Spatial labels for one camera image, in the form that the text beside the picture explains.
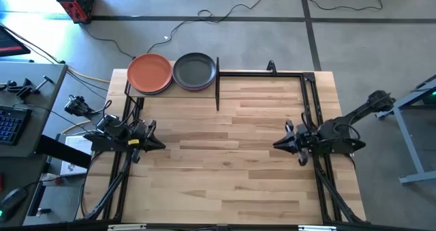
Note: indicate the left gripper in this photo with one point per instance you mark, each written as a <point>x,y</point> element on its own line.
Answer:
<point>143,135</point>

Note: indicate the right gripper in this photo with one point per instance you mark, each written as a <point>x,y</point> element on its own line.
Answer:
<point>303,139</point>

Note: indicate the orange plate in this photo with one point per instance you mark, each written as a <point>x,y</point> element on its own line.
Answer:
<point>150,72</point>

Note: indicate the dark grey plate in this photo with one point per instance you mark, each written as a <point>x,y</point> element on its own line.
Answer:
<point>194,71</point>

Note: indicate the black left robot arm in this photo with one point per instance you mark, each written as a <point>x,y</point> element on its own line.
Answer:
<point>107,125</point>

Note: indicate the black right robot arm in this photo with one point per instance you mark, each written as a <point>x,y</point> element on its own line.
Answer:
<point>340,132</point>

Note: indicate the wooden shelf with black legs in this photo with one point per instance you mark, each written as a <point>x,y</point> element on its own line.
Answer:
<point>204,94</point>

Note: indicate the yellow label tag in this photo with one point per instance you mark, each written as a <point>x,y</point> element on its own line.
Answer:
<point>133,142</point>

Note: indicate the white booklet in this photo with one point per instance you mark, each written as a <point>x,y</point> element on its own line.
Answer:
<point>80,140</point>

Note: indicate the black diagonal beam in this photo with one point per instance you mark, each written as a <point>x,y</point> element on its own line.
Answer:
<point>61,151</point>

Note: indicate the white power strip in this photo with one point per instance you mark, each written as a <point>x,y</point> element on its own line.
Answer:
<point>49,180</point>

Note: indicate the grey side desk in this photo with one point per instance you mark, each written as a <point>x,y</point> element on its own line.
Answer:
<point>41,105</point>

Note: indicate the backlit keyboard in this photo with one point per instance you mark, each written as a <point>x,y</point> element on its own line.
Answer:
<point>13,125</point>

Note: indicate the black computer mouse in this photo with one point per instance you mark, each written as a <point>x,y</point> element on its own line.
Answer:
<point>12,202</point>

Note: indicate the small black clamp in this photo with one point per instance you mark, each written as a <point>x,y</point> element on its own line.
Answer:
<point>8,85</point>

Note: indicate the red and black machine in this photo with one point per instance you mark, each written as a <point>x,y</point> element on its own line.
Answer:
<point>76,2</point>

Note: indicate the computer monitor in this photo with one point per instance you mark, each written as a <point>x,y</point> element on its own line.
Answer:
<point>12,43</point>

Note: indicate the black aluminium frame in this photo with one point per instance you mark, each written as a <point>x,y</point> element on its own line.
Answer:
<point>259,74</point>

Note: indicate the small black camera mount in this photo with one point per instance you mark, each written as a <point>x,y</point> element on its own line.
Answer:
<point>271,67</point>

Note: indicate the silver bracket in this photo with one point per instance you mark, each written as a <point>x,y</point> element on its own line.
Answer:
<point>126,228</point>
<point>316,228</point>

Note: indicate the grey metal table frame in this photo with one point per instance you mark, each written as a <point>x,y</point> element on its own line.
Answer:
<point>408,149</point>

